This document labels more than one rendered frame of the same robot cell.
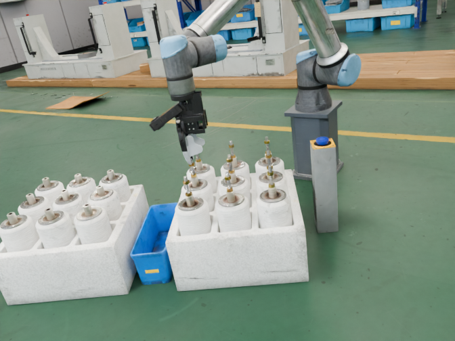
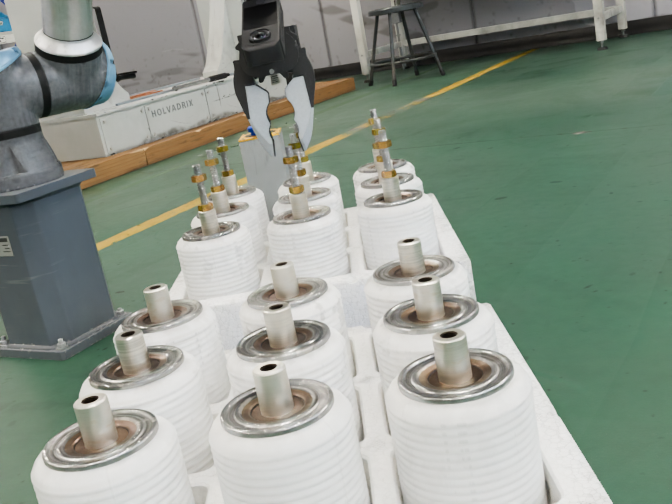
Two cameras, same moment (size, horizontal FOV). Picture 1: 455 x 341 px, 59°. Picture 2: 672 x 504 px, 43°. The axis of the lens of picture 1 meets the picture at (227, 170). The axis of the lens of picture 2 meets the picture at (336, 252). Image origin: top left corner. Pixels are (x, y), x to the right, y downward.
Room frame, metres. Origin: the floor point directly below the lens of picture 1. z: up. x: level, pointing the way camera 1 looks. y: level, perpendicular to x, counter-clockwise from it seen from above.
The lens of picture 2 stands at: (1.17, 1.16, 0.49)
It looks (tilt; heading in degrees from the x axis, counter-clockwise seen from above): 16 degrees down; 266
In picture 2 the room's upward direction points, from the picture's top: 11 degrees counter-clockwise
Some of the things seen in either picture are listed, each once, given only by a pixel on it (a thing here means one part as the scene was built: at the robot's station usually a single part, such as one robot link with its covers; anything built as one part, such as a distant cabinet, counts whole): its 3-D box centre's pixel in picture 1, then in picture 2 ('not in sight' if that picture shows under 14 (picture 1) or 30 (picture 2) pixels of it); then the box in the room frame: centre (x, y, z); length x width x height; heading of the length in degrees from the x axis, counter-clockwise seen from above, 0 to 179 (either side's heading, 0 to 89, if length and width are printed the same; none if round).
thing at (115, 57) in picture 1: (76, 41); not in sight; (5.02, 1.52, 0.45); 1.61 x 0.57 x 0.74; 54
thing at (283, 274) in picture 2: (100, 191); (284, 281); (1.17, 0.41, 0.26); 0.02 x 0.02 x 0.03
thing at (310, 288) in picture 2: (101, 194); (287, 294); (1.17, 0.41, 0.25); 0.08 x 0.08 x 0.01
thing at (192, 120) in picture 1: (189, 113); (266, 29); (1.12, 0.08, 0.49); 0.09 x 0.08 x 0.12; 83
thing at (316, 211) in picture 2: (196, 185); (301, 215); (1.13, 0.11, 0.25); 0.08 x 0.08 x 0.01
